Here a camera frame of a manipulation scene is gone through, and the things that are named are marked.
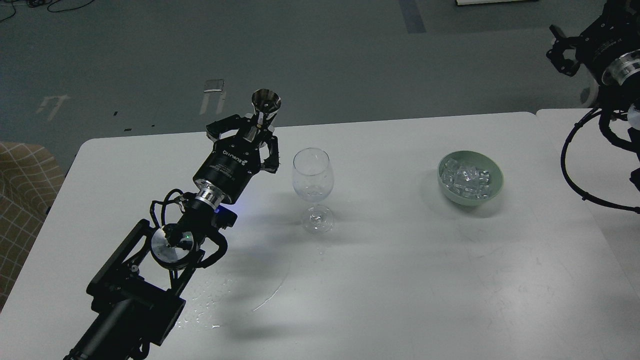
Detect clear wine glass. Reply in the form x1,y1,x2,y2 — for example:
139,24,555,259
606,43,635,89
292,147,335,234

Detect clear ice cubes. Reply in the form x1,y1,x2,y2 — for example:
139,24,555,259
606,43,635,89
439,158,493,200

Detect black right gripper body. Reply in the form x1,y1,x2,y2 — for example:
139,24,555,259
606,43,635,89
577,14,639,86

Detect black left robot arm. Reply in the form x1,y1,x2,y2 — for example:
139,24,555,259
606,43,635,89
65,109,279,360

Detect green bowl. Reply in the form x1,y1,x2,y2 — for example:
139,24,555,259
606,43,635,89
436,150,505,207

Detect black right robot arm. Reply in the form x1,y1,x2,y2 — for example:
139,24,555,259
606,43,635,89
545,0,640,214

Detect steel cocktail jigger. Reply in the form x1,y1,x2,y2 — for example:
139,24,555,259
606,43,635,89
251,88,282,140

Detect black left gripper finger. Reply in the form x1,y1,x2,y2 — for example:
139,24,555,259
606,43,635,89
206,114,250,146
259,128,281,174

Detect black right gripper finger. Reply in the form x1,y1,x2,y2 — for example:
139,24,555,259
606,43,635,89
598,0,640,31
546,24,593,78

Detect beige checkered sofa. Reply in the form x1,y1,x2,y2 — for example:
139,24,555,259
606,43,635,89
0,141,66,308

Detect black floor cables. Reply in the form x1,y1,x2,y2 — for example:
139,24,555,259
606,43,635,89
0,0,96,22

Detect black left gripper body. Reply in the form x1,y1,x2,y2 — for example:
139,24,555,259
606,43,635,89
193,136,269,205

